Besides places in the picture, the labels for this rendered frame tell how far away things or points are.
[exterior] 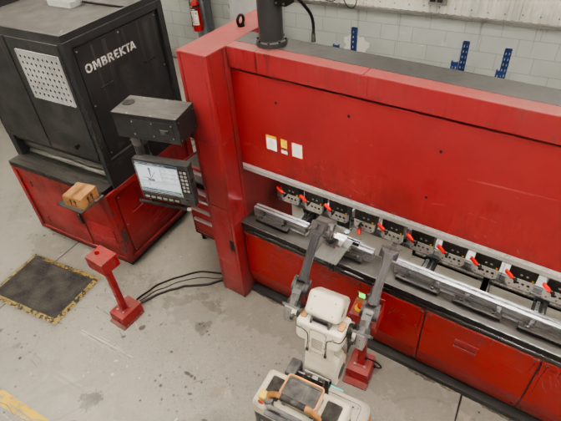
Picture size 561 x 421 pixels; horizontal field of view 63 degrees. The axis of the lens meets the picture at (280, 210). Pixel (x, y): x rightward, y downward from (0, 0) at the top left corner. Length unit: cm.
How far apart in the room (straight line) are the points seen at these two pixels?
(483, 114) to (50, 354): 381
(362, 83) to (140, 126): 150
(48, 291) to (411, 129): 374
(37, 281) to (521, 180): 435
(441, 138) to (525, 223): 64
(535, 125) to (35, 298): 436
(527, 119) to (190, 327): 310
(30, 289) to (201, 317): 177
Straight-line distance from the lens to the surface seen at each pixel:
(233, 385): 390
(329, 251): 332
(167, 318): 438
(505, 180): 266
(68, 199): 418
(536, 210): 273
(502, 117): 247
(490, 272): 308
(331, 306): 256
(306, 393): 279
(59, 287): 503
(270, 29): 296
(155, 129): 319
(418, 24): 699
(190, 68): 311
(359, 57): 283
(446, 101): 251
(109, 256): 392
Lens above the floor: 338
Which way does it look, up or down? 41 degrees down
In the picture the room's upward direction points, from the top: 4 degrees counter-clockwise
